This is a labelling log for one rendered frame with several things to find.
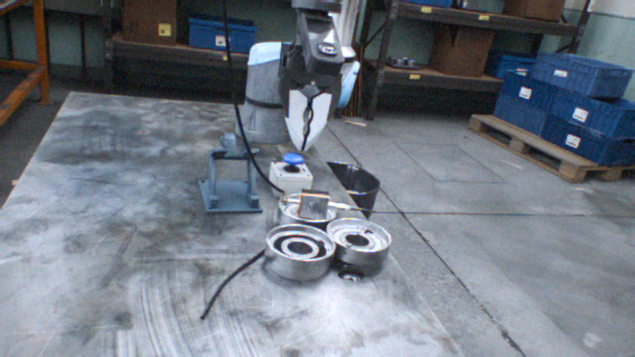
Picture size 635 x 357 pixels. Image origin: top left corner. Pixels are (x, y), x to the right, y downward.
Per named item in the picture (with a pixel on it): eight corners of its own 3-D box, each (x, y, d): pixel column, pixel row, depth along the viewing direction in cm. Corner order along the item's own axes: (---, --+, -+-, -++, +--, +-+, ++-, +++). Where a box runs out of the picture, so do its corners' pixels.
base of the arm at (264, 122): (231, 122, 138) (234, 86, 134) (287, 126, 143) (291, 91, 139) (239, 142, 125) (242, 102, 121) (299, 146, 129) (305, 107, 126)
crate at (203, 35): (250, 47, 450) (252, 21, 441) (254, 56, 416) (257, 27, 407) (188, 39, 436) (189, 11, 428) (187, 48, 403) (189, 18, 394)
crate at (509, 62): (522, 75, 533) (529, 53, 525) (545, 84, 500) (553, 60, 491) (475, 70, 520) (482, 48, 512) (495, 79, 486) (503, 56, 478)
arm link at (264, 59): (251, 87, 136) (256, 35, 131) (301, 96, 135) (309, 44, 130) (239, 97, 125) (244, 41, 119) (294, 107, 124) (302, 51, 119)
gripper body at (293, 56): (321, 86, 82) (332, 6, 79) (338, 93, 74) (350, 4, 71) (275, 81, 80) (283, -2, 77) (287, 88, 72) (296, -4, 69)
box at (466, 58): (489, 79, 479) (503, 31, 463) (438, 74, 464) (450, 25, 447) (464, 68, 517) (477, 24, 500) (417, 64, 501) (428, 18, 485)
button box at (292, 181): (310, 197, 102) (314, 176, 100) (275, 197, 100) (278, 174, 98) (301, 180, 109) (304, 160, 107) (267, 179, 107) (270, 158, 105)
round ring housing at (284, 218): (301, 207, 97) (304, 188, 96) (346, 230, 92) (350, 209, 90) (263, 224, 89) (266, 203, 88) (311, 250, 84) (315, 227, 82)
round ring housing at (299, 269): (287, 291, 73) (291, 266, 71) (250, 254, 80) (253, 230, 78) (344, 274, 79) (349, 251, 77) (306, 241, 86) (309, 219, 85)
